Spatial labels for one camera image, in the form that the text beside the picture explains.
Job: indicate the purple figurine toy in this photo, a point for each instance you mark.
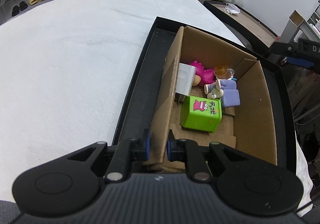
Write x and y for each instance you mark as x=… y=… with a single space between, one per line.
x=224 y=90

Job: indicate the green tin box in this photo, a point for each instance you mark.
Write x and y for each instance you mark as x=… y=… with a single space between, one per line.
x=201 y=114

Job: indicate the pink dinosaur figurine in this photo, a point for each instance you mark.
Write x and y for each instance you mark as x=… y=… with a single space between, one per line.
x=202 y=76

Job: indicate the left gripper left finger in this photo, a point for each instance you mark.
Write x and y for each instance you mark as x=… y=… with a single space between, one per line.
x=145 y=144

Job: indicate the black slipper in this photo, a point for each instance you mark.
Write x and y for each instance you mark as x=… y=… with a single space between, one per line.
x=15 y=10
x=23 y=5

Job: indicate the black shallow tray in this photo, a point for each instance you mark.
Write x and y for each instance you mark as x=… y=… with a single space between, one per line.
x=140 y=102

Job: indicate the orange glasses toy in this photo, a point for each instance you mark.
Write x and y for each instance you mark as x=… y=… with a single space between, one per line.
x=221 y=71

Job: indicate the brown cardboard box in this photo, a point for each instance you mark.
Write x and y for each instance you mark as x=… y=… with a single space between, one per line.
x=248 y=127

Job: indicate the grey white desk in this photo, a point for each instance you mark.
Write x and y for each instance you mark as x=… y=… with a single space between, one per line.
x=297 y=25

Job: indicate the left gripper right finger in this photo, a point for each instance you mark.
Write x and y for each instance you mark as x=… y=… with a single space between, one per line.
x=171 y=146

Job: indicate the white charger adapter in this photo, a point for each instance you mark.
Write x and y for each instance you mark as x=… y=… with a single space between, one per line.
x=185 y=79

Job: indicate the brown side tray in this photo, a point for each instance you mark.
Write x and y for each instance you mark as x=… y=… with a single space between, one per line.
x=253 y=33

